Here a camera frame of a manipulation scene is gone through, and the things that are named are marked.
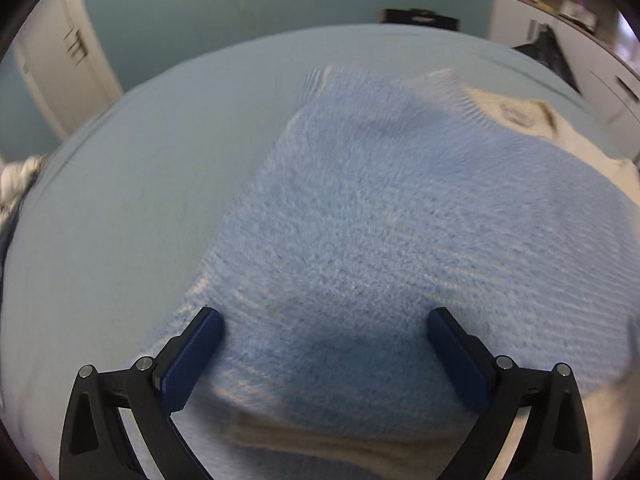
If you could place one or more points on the black trash bag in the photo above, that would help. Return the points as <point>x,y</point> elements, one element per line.
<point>547,55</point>

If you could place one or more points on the black and white box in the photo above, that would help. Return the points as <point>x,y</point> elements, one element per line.
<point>420,20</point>

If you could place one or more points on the white cabinet unit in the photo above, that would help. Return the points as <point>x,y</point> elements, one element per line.
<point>600,85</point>

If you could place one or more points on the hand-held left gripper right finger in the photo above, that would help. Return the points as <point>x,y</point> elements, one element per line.
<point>457,365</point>

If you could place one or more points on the white down jacket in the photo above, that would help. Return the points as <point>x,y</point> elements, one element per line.
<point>20,180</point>

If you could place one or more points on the white door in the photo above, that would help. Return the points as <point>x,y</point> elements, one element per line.
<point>60,70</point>

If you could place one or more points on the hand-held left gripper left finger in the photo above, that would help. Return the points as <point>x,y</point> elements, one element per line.
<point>192,360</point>

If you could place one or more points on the blue and white knit sweater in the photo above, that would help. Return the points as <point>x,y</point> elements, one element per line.
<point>375,235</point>

